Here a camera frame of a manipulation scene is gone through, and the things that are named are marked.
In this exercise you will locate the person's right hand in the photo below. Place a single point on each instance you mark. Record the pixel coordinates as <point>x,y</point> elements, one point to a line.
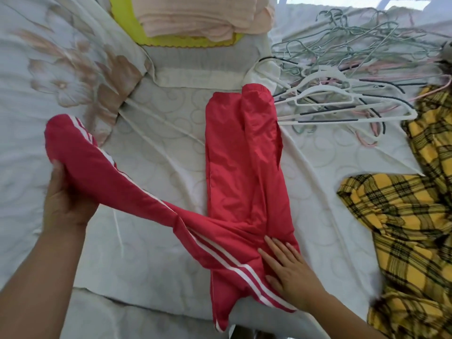
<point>295,278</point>

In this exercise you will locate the person's left hand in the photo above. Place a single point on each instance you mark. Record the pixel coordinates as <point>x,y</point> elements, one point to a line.
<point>67,208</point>

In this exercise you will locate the person's right middle finger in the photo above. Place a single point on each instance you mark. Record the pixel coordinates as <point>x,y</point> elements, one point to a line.
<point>278,251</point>

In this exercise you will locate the person's right thumb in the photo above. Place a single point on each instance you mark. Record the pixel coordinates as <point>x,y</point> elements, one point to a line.
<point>276,284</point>

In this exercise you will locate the person's left thumb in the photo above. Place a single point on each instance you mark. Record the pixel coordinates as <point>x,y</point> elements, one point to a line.
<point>58,176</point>

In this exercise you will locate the red white-striped track pants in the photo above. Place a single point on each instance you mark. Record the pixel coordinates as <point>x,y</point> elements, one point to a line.
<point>243,165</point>

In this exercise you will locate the person's right forearm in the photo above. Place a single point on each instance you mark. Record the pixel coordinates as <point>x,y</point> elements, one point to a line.
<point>342,317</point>

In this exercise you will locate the person's left forearm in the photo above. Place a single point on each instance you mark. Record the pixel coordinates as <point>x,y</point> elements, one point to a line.
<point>39,282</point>

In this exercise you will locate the floral print bed cover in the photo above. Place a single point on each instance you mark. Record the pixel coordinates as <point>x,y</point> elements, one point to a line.
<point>63,74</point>

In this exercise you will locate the white swirl-patterned sheet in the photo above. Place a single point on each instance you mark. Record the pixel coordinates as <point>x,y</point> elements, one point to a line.
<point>162,137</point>

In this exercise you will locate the yellow black plaid garment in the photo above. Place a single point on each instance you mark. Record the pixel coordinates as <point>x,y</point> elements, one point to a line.
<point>409,225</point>

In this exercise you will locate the white plastic clothes hanger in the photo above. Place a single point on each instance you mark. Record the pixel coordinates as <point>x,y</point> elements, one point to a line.
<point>317,75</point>
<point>353,116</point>

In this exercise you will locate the yellow-green scalloped cloth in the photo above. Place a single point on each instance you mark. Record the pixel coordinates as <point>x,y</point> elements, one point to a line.
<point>123,21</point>

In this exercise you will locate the folded white cloth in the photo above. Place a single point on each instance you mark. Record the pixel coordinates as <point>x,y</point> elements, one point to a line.
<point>204,65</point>

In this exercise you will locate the folded peach cloth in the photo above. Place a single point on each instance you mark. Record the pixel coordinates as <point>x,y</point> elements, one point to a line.
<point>201,15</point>

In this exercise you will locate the pile of thin clothes hangers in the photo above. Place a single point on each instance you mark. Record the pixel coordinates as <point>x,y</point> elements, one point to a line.
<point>370,42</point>

